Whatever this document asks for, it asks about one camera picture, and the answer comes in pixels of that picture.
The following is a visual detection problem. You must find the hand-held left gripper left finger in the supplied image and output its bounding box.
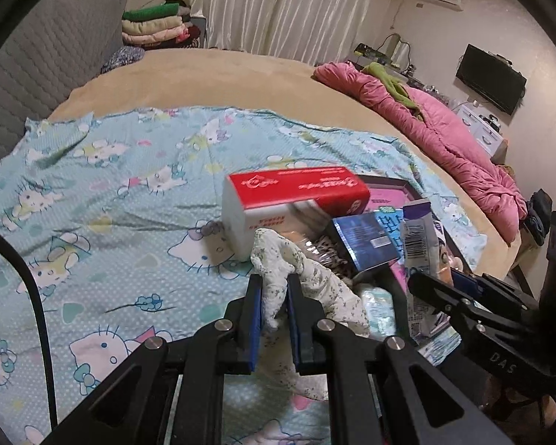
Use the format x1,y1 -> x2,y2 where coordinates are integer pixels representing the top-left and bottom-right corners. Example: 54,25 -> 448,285
42,274 -> 263,445

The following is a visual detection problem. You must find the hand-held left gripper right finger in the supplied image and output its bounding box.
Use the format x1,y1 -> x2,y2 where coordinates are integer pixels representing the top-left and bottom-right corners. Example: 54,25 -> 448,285
287,273 -> 506,445

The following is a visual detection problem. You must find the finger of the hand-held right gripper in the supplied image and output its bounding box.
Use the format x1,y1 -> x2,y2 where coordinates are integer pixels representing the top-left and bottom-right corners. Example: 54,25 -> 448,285
408,271 -> 553,379
451,270 -> 539,322

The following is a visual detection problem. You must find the white floral scrunchie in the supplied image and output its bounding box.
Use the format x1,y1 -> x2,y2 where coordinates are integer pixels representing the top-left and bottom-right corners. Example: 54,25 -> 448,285
249,228 -> 370,402

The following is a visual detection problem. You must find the pink printed tray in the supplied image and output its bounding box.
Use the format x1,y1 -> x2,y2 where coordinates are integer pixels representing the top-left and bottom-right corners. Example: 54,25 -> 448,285
352,175 -> 466,367

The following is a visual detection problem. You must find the pale blue soft packet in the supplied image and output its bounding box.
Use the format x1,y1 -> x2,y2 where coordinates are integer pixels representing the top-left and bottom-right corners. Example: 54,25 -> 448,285
354,285 -> 397,339

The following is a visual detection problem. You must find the white purple printed packet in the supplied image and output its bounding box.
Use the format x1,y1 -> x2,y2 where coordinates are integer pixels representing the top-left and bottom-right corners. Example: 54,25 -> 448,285
407,293 -> 450,340

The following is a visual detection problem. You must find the printed face packet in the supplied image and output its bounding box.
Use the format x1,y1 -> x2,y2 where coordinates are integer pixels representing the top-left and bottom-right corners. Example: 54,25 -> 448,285
398,198 -> 455,283

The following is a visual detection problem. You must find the black bag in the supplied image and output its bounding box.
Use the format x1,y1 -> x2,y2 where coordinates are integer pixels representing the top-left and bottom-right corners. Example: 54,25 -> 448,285
523,189 -> 553,246

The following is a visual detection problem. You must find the dark blue box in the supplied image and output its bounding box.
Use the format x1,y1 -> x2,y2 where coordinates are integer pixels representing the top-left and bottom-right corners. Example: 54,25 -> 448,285
327,212 -> 401,273

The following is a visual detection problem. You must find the red white tissue pack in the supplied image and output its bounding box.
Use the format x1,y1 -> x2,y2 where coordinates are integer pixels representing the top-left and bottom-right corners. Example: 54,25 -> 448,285
221,165 -> 370,260

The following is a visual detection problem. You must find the white drawer cabinet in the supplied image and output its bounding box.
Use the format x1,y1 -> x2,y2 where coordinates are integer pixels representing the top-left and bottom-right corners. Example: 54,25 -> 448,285
454,102 -> 508,158

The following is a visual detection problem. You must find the pink quilt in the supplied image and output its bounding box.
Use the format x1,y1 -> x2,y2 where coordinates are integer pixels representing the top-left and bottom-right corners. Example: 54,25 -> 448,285
312,61 -> 529,246

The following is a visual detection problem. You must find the pale blue cartoon printed blanket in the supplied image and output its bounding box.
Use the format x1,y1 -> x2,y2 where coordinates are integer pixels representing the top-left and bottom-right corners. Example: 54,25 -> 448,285
0,104 -> 487,445

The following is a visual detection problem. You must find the black television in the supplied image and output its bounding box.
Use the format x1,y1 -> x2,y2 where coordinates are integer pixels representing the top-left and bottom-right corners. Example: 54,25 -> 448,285
455,44 -> 527,116

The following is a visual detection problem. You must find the green cloth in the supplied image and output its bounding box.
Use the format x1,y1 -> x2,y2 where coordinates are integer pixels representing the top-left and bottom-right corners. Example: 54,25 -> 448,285
362,62 -> 424,116

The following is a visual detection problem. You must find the beige bed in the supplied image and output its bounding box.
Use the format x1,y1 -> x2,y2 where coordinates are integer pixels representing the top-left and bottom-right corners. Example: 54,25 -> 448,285
42,49 -> 524,279

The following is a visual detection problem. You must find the dark desk device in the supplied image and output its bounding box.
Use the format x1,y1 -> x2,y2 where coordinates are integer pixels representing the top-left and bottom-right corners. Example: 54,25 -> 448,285
354,43 -> 391,63

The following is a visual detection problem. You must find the dark patterned cloth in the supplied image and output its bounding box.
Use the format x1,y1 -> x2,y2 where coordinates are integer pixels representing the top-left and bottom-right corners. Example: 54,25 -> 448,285
101,46 -> 145,74

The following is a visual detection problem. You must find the cream curtain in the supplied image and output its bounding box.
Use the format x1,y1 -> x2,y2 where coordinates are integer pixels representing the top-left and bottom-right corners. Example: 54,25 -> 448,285
188,0 -> 390,66

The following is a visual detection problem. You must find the stack of folded clothes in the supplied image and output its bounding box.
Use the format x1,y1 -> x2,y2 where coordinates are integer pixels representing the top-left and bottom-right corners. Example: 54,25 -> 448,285
120,0 -> 209,49

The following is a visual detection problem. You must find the grey quilted headboard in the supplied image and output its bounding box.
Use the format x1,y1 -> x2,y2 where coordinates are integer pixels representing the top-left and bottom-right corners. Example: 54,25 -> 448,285
0,0 -> 128,181

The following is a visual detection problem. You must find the black cable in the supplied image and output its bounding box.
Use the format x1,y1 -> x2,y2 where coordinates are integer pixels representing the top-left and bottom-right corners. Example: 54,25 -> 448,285
0,222 -> 59,429

